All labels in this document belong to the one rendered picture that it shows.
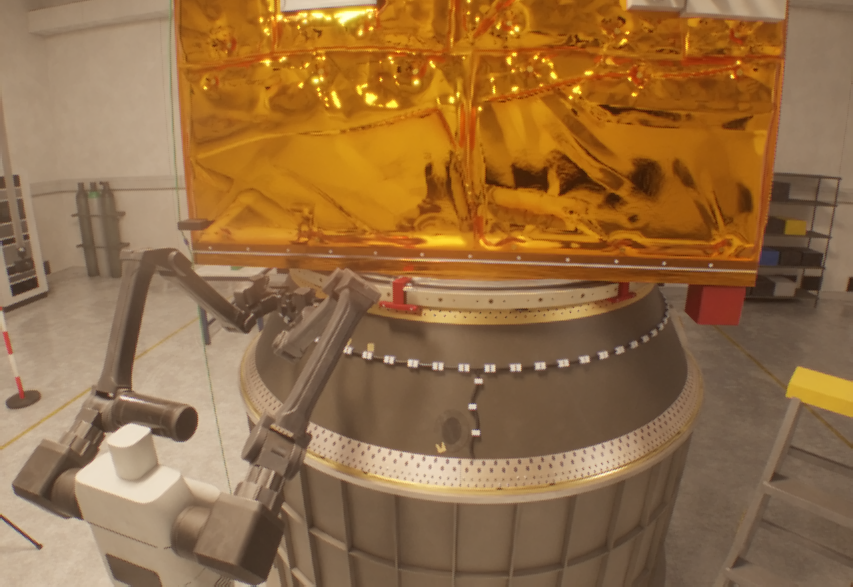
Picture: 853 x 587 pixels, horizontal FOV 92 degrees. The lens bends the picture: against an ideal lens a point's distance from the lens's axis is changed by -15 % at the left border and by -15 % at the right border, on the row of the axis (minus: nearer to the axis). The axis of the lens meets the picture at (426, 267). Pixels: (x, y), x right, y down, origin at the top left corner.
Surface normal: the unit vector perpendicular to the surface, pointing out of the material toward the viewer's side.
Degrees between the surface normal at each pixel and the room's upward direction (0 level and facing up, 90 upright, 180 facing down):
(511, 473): 43
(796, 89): 90
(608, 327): 62
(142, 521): 90
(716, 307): 90
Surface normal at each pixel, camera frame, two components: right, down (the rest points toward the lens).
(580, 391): 0.26, -0.23
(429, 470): -0.14, -0.53
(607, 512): 0.37, 0.24
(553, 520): 0.16, 0.26
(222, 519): -0.11, -0.71
